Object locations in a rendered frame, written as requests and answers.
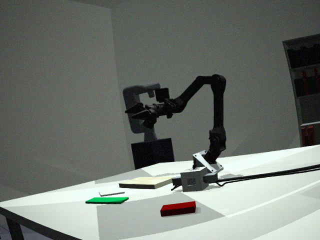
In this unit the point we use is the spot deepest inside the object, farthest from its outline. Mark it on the green flat slab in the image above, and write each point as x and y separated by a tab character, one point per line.
107	200

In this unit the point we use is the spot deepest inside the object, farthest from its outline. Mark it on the red rectangular block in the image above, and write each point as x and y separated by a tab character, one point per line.
178	209

